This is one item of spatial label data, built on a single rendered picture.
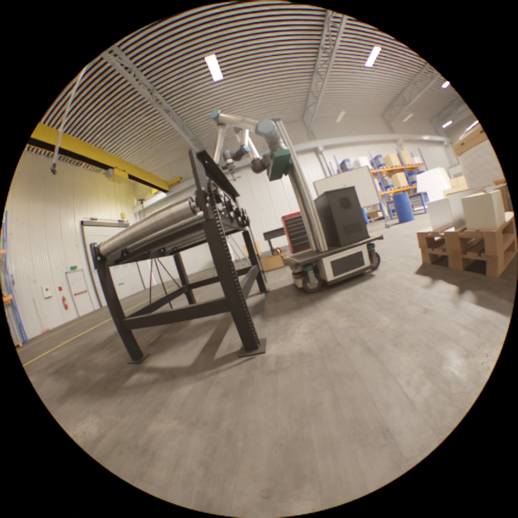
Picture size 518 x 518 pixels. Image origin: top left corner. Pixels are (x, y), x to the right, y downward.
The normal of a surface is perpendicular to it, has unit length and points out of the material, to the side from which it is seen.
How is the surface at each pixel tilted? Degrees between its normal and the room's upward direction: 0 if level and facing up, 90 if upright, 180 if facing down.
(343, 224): 90
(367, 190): 90
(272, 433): 0
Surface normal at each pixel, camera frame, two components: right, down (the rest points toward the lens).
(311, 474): -0.29, -0.96
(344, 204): 0.01, 0.07
